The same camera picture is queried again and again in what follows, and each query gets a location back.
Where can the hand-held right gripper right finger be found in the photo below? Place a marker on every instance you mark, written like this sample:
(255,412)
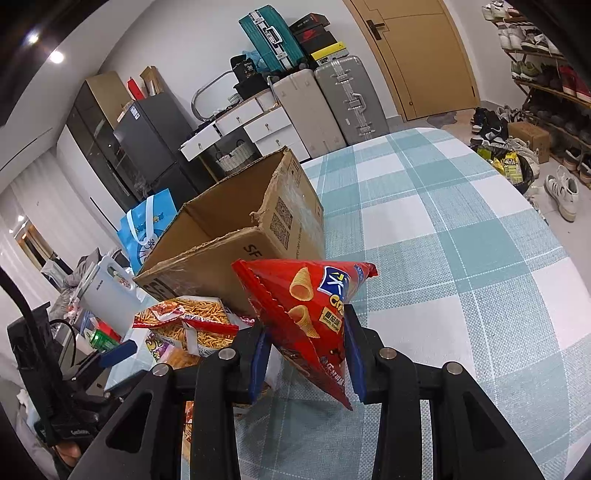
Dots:
(356,369)

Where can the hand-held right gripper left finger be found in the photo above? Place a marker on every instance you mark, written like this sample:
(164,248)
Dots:
(259,364)

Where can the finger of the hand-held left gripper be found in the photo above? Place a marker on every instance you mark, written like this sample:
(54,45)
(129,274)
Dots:
(117,354)
(92,399)

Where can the purple green cartoon snack bag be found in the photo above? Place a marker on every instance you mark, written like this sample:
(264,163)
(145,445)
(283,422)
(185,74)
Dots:
(159,346)

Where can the red cone snack bag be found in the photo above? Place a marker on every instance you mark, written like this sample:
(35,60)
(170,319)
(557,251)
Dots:
(304,295)

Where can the person's left hand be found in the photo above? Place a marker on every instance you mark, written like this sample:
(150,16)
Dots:
(69,454)

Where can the green drink can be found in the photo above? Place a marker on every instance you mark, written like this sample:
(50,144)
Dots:
(104,340)

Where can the white electric kettle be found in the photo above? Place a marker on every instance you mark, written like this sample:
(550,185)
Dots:
(111,295)

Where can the grey clothes pile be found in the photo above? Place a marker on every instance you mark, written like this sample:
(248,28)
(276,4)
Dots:
(83,272)

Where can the blue cartoon tote bag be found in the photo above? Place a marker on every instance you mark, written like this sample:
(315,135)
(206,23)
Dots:
(143,230)

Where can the white curtain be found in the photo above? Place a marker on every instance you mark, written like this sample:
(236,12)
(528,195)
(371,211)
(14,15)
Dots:
(27,240)

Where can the white wardrobe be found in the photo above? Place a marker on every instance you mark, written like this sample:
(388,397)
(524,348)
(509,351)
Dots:
(87,175)

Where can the wicker basket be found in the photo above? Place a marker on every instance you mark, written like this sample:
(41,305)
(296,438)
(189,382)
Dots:
(238,159)

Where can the dark grey fridge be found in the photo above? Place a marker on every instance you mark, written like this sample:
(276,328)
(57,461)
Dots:
(152,138)

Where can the tall dark glass cabinet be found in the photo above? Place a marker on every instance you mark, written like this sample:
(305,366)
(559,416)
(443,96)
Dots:
(97,129)

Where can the white drawer unit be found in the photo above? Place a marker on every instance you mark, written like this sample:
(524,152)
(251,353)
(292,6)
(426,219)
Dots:
(277,134)

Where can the white desk with drawers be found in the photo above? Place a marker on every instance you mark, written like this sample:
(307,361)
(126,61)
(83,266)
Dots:
(231,122)

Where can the black trash bag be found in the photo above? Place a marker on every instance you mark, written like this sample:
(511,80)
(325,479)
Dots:
(508,166)

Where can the beige suitcase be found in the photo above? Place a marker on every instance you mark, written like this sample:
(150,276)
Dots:
(307,115)

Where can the grey doormat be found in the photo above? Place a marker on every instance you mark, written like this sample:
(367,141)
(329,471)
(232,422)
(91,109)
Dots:
(441,119)

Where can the silver suitcase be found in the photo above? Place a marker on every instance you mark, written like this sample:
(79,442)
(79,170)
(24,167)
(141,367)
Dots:
(351,101)

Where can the white sneaker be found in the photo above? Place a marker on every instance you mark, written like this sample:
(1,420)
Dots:
(563,191)

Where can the oval mirror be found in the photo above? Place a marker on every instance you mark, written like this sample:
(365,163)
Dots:
(212,94)

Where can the tall brown cardboard box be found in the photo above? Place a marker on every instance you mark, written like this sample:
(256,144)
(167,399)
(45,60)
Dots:
(154,81)

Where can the black storage container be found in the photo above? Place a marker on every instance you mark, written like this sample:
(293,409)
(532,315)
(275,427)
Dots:
(251,86)

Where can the heap of dark shoes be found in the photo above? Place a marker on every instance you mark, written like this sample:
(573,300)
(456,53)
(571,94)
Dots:
(491,124)

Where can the small cardboard box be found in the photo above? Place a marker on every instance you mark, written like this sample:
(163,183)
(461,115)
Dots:
(531,138)

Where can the black printed box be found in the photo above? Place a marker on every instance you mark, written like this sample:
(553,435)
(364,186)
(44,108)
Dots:
(242,67)

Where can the group of ceiling spotlights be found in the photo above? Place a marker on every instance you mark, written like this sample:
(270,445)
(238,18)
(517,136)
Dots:
(56,56)

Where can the blue plastic bag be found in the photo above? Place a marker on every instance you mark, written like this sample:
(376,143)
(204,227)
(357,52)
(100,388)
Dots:
(253,57)

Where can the wooden door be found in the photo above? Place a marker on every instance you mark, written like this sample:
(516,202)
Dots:
(415,60)

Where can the teal suitcase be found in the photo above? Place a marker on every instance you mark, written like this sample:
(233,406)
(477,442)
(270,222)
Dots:
(270,39)

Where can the black red shoe box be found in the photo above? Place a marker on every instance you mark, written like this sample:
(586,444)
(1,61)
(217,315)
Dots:
(314,33)

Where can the wooden shoe rack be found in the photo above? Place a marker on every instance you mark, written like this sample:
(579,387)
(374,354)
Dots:
(540,85)

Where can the shoe rack with shoes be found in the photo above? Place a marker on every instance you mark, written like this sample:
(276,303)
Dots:
(521,39)

